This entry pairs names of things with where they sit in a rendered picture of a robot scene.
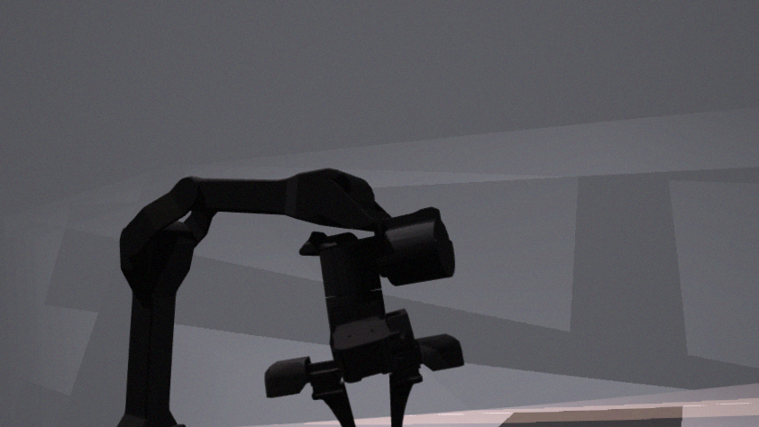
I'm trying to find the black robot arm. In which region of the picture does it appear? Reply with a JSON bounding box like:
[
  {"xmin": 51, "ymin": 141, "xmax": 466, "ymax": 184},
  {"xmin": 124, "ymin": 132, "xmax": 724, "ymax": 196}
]
[{"xmin": 116, "ymin": 168, "xmax": 455, "ymax": 427}]

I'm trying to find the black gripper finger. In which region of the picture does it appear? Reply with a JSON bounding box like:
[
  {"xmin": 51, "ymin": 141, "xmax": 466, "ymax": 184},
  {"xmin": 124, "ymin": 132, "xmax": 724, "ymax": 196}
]
[
  {"xmin": 312, "ymin": 382, "xmax": 356, "ymax": 427},
  {"xmin": 389, "ymin": 373, "xmax": 423, "ymax": 427}
]

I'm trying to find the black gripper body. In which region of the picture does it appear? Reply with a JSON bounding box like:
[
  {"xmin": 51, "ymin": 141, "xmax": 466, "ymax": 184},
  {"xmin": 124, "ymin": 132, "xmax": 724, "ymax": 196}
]
[{"xmin": 264, "ymin": 289, "xmax": 464, "ymax": 398}]

